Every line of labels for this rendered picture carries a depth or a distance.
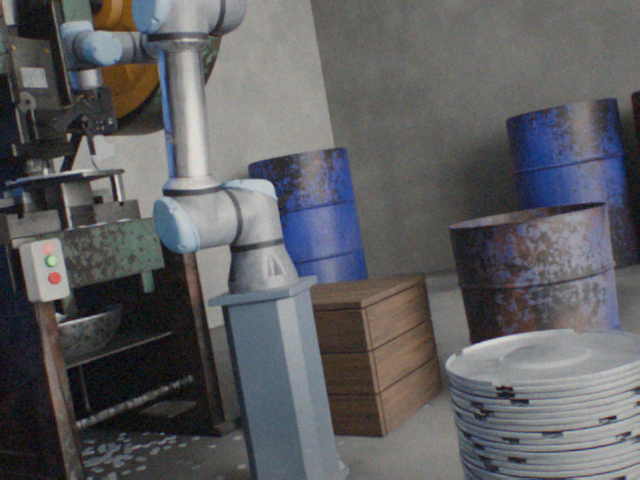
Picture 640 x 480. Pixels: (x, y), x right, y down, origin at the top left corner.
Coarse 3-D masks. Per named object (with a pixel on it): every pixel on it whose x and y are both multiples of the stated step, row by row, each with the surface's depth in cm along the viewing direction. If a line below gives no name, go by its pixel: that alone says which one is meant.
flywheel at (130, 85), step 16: (112, 0) 224; (128, 0) 225; (96, 16) 229; (112, 16) 226; (128, 16) 226; (128, 64) 229; (144, 64) 225; (112, 80) 234; (128, 80) 230; (144, 80) 221; (80, 96) 239; (112, 96) 235; (128, 96) 226; (144, 96) 222; (128, 112) 227
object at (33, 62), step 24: (24, 48) 197; (48, 48) 203; (24, 72) 196; (48, 72) 202; (24, 96) 194; (48, 96) 201; (0, 120) 197; (24, 120) 194; (48, 120) 197; (0, 144) 198
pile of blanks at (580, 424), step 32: (448, 384) 109; (576, 384) 93; (608, 384) 94; (480, 416) 102; (512, 416) 97; (544, 416) 95; (576, 416) 94; (608, 416) 96; (480, 448) 104; (512, 448) 97; (544, 448) 95; (576, 448) 94; (608, 448) 94
